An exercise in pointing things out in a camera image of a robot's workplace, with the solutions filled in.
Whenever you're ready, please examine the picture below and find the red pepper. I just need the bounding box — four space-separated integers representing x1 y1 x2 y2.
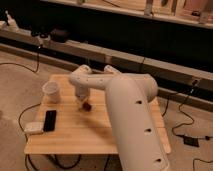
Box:
82 102 92 111

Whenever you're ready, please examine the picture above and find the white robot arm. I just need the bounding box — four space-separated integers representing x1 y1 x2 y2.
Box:
69 65 171 171

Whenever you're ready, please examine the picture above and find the white sponge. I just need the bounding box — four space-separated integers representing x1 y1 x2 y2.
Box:
24 122 44 134

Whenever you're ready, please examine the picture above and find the white paper cup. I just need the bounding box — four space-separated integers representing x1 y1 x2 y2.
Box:
42 81 60 103

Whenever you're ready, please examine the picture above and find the wooden table board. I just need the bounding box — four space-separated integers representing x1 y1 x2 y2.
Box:
25 75 171 154

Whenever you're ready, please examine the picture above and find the black smartphone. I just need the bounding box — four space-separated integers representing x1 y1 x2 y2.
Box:
43 110 57 132

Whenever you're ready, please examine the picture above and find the dark round object on ledge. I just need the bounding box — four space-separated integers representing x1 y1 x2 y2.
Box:
50 29 69 43

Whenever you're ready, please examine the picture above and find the black power adapter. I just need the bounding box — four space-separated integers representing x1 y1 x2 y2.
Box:
183 137 199 147

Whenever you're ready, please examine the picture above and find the black cable left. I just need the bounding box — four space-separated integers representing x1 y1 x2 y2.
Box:
0 44 111 171

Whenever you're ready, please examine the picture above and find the black cable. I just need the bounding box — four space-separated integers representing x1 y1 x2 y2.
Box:
161 79 213 166
0 44 111 171

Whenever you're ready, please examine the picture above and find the black cable right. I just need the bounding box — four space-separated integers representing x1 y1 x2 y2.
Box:
161 79 213 166

